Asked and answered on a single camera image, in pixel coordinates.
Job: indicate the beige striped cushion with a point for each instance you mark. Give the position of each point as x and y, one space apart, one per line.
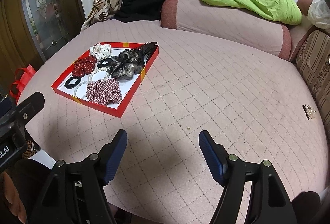
313 64

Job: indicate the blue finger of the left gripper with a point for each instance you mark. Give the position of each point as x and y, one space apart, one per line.
29 108

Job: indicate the red sequin scrunchie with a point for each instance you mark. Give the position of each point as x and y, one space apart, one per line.
84 66

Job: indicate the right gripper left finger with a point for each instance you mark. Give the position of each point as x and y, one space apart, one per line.
110 156

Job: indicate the white crumpled cloth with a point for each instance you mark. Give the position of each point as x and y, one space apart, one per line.
319 14

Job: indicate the red plaid scrunchie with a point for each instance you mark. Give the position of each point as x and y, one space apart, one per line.
104 92

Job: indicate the red bordered white tray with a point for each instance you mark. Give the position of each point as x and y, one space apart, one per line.
128 88

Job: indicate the stained glass wooden door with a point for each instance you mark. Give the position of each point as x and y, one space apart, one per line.
32 31

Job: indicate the pink quilted bolster pillow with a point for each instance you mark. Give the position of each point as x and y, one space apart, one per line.
237 25

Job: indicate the grey black organza scrunchie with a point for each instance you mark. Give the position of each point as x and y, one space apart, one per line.
128 63

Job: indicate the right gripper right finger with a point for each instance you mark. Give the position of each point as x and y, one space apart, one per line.
215 156

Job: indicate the brown leaf patterned cloth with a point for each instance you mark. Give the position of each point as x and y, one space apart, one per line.
101 11

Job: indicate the white patterned scrunchie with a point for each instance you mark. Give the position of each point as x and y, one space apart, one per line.
100 51

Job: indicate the black butterfly hair claw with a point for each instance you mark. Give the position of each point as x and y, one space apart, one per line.
145 51

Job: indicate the pink quilted bedspread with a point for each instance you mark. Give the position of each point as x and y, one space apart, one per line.
251 102

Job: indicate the left hand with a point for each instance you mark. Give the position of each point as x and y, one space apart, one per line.
12 198

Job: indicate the red gift bag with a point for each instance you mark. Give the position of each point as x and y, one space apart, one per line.
22 78

